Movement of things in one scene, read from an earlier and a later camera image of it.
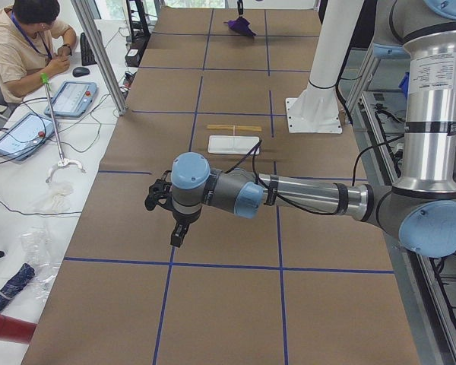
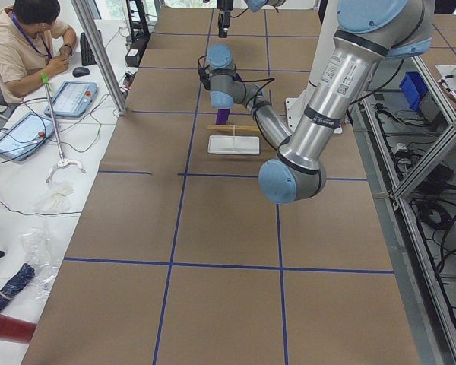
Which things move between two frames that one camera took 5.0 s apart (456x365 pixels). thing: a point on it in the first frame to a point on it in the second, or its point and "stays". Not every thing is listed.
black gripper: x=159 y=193 to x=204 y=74
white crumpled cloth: x=56 y=198 stays
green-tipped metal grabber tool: x=45 y=77 stays
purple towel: x=240 y=26 to x=222 y=115
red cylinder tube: x=7 y=328 stays
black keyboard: x=87 y=56 stays
